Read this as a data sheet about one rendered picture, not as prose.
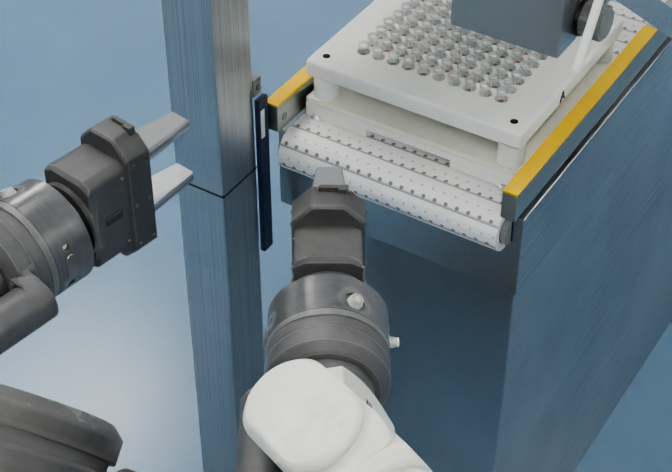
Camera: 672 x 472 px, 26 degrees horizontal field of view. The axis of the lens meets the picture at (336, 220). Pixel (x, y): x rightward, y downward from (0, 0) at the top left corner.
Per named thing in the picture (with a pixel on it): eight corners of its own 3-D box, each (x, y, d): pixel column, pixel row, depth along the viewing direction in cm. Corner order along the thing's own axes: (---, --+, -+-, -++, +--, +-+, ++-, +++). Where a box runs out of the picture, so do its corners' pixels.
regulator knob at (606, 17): (597, 50, 123) (603, 5, 120) (570, 42, 124) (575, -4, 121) (613, 32, 125) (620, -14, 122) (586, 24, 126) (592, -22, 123)
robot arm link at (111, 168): (79, 92, 116) (-41, 162, 109) (163, 140, 111) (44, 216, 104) (95, 214, 124) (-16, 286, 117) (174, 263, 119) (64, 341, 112)
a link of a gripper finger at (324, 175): (349, 174, 115) (349, 225, 110) (308, 174, 115) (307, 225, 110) (349, 158, 114) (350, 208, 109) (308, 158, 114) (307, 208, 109)
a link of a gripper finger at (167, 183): (172, 160, 123) (118, 194, 120) (198, 175, 122) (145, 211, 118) (173, 174, 125) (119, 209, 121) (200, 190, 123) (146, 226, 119)
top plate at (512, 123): (421, -29, 165) (422, -45, 164) (622, 34, 155) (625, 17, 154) (304, 75, 149) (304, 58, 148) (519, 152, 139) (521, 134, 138)
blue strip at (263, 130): (265, 252, 159) (259, 102, 146) (260, 250, 159) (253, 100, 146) (273, 244, 160) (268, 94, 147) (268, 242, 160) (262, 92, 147)
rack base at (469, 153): (420, 9, 168) (421, -9, 167) (616, 73, 158) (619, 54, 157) (305, 115, 152) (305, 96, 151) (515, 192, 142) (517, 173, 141)
